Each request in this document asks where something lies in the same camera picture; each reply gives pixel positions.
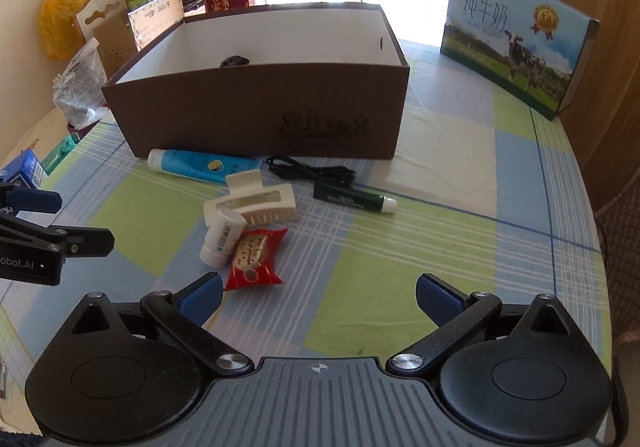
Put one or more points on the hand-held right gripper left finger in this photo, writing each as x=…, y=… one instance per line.
x=202, y=297

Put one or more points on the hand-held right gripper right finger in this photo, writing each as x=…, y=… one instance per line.
x=440, y=299

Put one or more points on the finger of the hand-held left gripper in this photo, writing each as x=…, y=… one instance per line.
x=35, y=201
x=90, y=242

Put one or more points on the blue toothpaste tube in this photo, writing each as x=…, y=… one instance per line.
x=185, y=164

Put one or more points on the green tube with white cap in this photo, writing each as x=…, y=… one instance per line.
x=350, y=197

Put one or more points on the brown cardboard box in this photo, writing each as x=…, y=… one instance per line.
x=225, y=112

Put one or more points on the brown hair scrunchie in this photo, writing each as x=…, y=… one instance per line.
x=235, y=62

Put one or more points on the desktop with checked tablecloth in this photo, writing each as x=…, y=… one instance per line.
x=450, y=237

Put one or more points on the dark blue milk carton box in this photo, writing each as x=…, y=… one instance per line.
x=25, y=167

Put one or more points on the red snack packet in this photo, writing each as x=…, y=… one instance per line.
x=250, y=272

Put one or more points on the small green box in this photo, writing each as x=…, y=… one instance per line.
x=60, y=152

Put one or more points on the small white bottle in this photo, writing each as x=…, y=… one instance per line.
x=220, y=239

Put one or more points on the cream hair claw clip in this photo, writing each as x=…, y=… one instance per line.
x=280, y=207

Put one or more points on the white printed plastic bag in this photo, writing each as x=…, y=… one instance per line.
x=80, y=82

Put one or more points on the woven chair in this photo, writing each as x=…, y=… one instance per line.
x=622, y=267

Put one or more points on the yellow plastic bag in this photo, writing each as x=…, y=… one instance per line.
x=65, y=12

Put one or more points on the white printed carton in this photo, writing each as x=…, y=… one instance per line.
x=155, y=14

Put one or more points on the blue milk gift box with cow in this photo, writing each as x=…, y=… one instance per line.
x=490, y=27

